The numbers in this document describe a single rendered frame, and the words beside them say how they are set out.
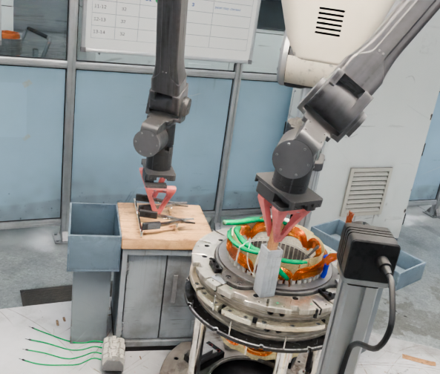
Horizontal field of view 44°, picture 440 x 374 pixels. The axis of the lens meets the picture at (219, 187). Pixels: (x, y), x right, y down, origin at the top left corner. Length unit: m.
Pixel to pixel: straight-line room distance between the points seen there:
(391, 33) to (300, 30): 0.57
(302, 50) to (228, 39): 1.98
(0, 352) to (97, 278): 0.26
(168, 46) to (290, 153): 0.42
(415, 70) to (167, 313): 2.57
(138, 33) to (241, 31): 0.62
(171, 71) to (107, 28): 2.00
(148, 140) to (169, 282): 0.32
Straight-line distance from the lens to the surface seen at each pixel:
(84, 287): 1.25
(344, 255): 0.51
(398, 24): 0.84
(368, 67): 0.82
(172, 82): 1.13
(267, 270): 0.93
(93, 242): 1.17
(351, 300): 0.53
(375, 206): 3.66
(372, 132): 3.44
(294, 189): 0.85
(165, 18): 1.06
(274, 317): 0.97
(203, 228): 1.24
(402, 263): 1.35
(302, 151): 0.75
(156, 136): 1.12
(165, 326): 1.30
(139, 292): 1.24
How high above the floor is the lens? 1.59
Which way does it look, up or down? 21 degrees down
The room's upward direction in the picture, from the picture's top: 8 degrees clockwise
